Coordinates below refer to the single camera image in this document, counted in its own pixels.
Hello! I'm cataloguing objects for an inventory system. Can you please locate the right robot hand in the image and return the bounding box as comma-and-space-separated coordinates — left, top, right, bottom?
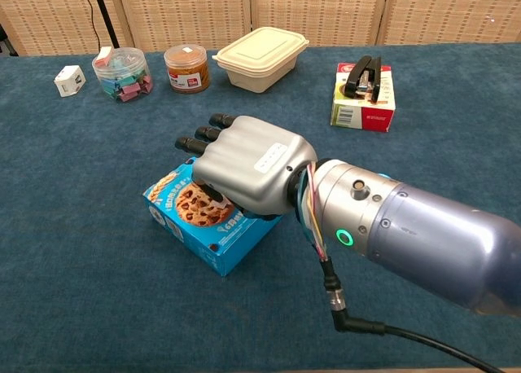
174, 112, 318, 222

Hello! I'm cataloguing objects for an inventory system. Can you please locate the blue cookie box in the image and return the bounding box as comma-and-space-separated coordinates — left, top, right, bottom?
142, 156, 286, 278

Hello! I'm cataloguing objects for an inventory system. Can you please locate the beige lidded food container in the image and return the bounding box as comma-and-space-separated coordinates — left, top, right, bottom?
211, 26, 310, 94

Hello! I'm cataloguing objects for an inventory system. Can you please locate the clear jar of rubber bands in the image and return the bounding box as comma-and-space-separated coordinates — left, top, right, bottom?
163, 44, 211, 94

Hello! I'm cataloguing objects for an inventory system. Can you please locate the red and white cardboard box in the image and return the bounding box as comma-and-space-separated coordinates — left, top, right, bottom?
330, 62, 396, 133

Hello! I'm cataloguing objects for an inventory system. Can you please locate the black stapler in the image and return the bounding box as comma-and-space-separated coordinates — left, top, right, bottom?
344, 55, 383, 104

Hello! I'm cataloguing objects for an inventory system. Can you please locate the clear jar of binder clips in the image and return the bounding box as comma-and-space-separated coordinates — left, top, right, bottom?
91, 46, 154, 103

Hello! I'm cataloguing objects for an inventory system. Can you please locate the bamboo folding screen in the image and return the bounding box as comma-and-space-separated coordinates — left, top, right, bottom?
0, 0, 521, 57

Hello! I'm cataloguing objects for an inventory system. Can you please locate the white and pink small pack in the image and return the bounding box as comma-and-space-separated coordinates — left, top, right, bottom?
96, 46, 114, 68

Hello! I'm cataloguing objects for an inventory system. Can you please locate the small white cube box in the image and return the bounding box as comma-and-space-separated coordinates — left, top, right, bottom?
54, 64, 87, 99

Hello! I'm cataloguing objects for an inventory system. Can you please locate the black tripod stand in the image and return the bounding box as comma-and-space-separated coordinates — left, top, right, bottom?
89, 0, 121, 50

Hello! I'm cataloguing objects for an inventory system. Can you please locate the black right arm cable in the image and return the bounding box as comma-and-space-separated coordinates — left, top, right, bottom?
296, 163, 521, 373

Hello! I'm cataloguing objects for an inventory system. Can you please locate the thin black hanging cable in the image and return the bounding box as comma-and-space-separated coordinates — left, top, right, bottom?
80, 0, 103, 55

